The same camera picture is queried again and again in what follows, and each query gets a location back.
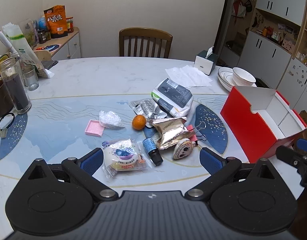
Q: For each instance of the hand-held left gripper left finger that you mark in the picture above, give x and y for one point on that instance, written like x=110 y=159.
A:
x=92 y=161

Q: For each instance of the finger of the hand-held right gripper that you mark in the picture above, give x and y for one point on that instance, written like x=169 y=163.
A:
x=288 y=153
x=306 y=144

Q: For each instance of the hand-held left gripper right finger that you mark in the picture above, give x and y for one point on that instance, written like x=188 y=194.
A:
x=211 y=161

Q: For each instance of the pink binder clip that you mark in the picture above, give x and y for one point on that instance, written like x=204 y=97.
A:
x=193 y=138

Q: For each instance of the oval face-print snack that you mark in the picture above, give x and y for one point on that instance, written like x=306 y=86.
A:
x=182 y=150

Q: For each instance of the clear pastry packet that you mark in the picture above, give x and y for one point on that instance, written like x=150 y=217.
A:
x=123 y=157

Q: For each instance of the pink ribbed pad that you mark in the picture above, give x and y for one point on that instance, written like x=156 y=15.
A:
x=94 y=128

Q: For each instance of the red cardboard box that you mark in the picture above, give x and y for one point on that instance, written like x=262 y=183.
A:
x=243 y=125

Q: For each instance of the gold foil packet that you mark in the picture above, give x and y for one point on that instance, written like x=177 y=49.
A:
x=168 y=132

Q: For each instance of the small blue bottle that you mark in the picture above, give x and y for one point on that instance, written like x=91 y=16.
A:
x=150 y=147

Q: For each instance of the orange tangerine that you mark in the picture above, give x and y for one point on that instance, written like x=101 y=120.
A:
x=139 y=122

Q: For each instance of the silver foil pouch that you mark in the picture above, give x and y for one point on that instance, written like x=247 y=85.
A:
x=146 y=107

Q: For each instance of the grey white snack bag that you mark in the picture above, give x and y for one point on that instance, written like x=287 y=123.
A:
x=173 y=95

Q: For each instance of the marble patterned desktop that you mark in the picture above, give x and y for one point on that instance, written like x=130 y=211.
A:
x=93 y=80

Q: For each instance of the crumpled clear plastic bag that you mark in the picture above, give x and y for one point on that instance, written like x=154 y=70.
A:
x=109 y=118

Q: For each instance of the large white plate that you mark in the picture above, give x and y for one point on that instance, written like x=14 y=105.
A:
x=224 y=76
x=226 y=88

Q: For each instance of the black ribbed rack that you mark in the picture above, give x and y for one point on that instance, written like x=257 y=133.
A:
x=263 y=83

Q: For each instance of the white gold-rimmed bowl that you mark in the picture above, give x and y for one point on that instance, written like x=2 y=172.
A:
x=243 y=78

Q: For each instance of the white paper napkin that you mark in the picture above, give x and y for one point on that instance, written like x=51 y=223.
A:
x=188 y=76

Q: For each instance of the green white tissue box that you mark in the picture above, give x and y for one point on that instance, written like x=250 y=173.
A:
x=202 y=65

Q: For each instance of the small glass cup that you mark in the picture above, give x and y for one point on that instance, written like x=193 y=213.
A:
x=31 y=80

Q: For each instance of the glass bottle with dark liquid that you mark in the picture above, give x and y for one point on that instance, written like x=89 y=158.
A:
x=17 y=92

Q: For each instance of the black pouch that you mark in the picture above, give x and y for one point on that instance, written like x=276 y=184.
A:
x=49 y=64

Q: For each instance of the brown mug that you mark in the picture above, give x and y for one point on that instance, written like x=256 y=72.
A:
x=1 y=100

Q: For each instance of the white side cabinet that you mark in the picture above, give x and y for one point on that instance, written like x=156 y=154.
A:
x=71 y=47

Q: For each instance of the light wooden rack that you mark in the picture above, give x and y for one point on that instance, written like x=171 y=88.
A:
x=43 y=55

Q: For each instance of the blue round mat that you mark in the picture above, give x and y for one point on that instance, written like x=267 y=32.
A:
x=52 y=47

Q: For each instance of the dark glass jar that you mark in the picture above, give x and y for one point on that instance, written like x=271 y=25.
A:
x=48 y=35
x=41 y=37

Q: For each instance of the long clear noodle packet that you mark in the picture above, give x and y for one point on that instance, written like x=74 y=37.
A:
x=21 y=45

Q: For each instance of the red sauce jar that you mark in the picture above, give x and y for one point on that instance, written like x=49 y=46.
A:
x=70 y=26

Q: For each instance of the orange snack bag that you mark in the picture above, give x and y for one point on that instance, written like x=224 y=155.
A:
x=56 y=20

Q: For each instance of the small blue globe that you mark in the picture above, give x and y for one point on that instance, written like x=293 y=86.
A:
x=42 y=23

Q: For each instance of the white paper tube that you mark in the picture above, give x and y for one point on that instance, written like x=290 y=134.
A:
x=3 y=40

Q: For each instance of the hanging red black bag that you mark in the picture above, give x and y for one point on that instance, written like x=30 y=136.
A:
x=242 y=7

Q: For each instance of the white wall cabinet unit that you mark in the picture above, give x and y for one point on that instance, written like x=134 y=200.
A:
x=263 y=47

